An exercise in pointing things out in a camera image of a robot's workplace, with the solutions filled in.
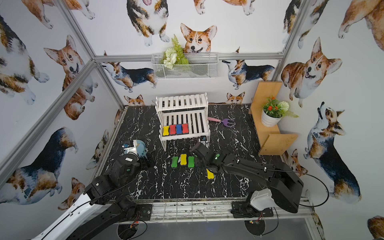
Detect yellow eraser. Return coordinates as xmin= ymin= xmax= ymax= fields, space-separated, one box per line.
xmin=180 ymin=154 xmax=187 ymax=166
xmin=207 ymin=169 xmax=215 ymax=180
xmin=162 ymin=126 xmax=170 ymax=136

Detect green eraser top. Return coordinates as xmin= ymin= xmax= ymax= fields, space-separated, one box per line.
xmin=188 ymin=156 xmax=195 ymax=168
xmin=171 ymin=157 xmax=179 ymax=168

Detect white wooden shelf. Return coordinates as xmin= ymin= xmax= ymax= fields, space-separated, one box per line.
xmin=155 ymin=93 xmax=211 ymax=151

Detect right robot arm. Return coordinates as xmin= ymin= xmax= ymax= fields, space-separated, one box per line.
xmin=191 ymin=143 xmax=304 ymax=214

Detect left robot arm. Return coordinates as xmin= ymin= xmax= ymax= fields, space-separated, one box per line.
xmin=35 ymin=152 xmax=155 ymax=240

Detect wooden corner shelf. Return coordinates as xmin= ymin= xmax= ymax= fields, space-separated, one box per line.
xmin=250 ymin=82 xmax=298 ymax=156

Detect teal dustpan with brush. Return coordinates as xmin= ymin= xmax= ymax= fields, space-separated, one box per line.
xmin=133 ymin=140 xmax=148 ymax=158

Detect purple pink toy rake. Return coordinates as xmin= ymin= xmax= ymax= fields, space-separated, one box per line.
xmin=208 ymin=117 xmax=236 ymax=128

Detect red eraser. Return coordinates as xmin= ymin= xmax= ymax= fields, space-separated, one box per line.
xmin=169 ymin=125 xmax=177 ymax=136
xmin=182 ymin=124 xmax=190 ymax=134

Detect potted plant white pot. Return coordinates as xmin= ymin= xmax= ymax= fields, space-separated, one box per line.
xmin=261 ymin=97 xmax=299 ymax=128

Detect artificial fern white flowers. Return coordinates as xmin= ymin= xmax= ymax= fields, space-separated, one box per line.
xmin=160 ymin=35 xmax=190 ymax=70

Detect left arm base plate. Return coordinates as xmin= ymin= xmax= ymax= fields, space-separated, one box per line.
xmin=126 ymin=204 xmax=153 ymax=221

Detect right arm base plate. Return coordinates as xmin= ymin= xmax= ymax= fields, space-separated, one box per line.
xmin=230 ymin=202 xmax=274 ymax=219

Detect white wire basket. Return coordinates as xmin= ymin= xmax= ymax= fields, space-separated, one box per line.
xmin=151 ymin=53 xmax=219 ymax=80

